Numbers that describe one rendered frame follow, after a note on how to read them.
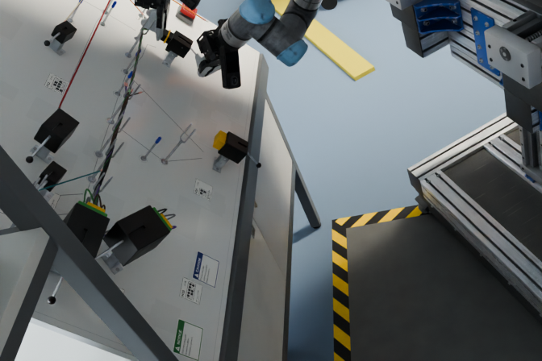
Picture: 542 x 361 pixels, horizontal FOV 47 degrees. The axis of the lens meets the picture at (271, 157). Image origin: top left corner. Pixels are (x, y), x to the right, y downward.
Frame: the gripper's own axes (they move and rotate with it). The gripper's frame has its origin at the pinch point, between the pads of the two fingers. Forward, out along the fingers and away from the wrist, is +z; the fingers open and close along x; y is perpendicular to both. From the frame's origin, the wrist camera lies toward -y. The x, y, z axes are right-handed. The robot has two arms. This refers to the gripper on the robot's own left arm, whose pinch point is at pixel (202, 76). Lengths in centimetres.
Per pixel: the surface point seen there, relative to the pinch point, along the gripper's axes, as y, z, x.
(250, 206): -39.5, -5.6, 4.7
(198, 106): -8.3, 0.5, 4.9
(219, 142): -22.7, -14.4, 11.8
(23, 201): -35, -65, 72
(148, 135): -15.0, -6.5, 25.3
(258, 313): -66, 4, 9
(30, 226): -38, -62, 72
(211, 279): -53, -17, 28
